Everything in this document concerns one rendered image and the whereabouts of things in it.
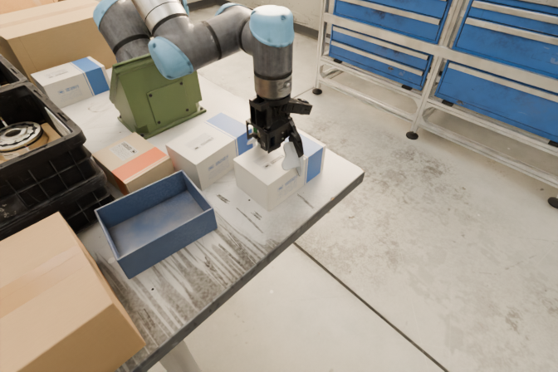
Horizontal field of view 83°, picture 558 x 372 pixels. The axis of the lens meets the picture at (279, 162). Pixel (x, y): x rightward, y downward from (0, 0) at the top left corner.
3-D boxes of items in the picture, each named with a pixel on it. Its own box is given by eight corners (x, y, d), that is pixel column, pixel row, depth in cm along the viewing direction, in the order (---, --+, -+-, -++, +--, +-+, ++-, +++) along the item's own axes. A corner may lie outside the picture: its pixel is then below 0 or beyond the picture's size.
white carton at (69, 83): (99, 78, 123) (89, 56, 117) (113, 88, 117) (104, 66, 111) (43, 97, 112) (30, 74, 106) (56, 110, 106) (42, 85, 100)
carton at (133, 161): (102, 175, 83) (90, 154, 78) (143, 153, 90) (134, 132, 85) (135, 206, 75) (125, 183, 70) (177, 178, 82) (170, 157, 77)
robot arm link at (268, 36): (274, -1, 57) (305, 12, 52) (275, 57, 65) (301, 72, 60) (237, 8, 54) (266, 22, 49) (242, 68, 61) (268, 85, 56)
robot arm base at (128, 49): (166, 76, 107) (150, 50, 106) (176, 55, 94) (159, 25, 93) (123, 92, 99) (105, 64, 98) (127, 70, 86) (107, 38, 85)
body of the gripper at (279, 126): (246, 140, 71) (242, 94, 63) (273, 124, 75) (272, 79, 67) (269, 157, 67) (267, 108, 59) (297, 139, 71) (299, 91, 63)
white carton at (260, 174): (291, 150, 91) (291, 124, 84) (322, 170, 84) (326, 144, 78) (236, 185, 80) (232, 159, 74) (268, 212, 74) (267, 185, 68)
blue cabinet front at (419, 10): (329, 55, 230) (339, -33, 192) (422, 90, 192) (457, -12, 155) (326, 56, 229) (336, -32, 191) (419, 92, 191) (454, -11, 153)
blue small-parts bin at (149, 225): (188, 189, 79) (182, 168, 74) (217, 227, 70) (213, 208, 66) (105, 230, 70) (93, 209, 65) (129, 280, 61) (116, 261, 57)
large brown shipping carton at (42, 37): (101, 41, 151) (84, -4, 137) (136, 58, 137) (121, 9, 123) (7, 70, 128) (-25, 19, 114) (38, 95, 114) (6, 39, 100)
